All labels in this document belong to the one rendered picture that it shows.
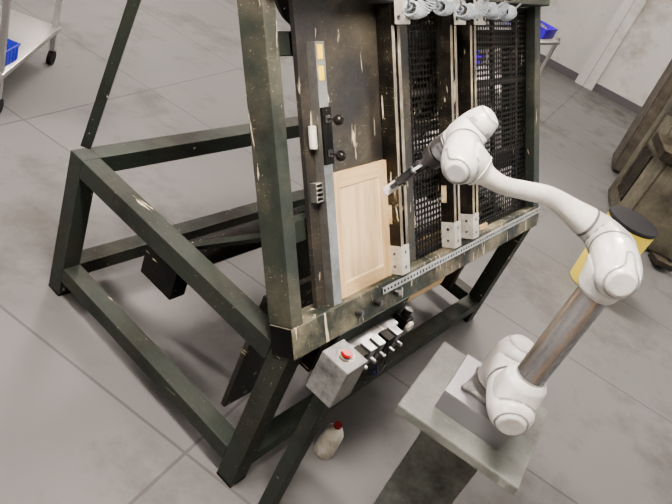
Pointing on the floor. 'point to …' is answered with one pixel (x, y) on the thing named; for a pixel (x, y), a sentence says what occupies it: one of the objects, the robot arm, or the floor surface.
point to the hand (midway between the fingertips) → (392, 186)
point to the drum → (636, 224)
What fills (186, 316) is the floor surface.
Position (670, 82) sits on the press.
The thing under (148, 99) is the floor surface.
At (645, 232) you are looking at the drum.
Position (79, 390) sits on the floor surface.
